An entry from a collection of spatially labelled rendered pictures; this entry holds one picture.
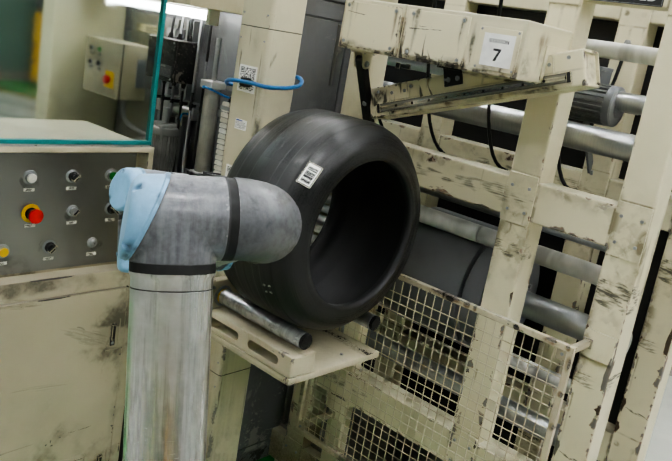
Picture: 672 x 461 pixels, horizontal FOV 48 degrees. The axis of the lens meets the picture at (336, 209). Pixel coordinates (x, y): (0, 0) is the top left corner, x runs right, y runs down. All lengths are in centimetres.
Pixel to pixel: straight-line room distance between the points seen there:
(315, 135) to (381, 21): 47
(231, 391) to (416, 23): 123
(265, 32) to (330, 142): 43
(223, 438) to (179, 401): 147
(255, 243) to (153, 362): 20
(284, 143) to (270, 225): 86
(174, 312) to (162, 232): 10
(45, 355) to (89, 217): 40
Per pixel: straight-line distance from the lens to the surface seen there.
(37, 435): 240
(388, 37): 214
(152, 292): 99
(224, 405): 241
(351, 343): 224
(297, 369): 196
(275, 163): 183
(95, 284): 227
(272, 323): 200
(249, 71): 214
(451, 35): 202
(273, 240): 103
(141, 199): 98
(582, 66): 198
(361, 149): 186
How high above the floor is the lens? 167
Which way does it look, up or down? 13 degrees down
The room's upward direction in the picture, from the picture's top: 10 degrees clockwise
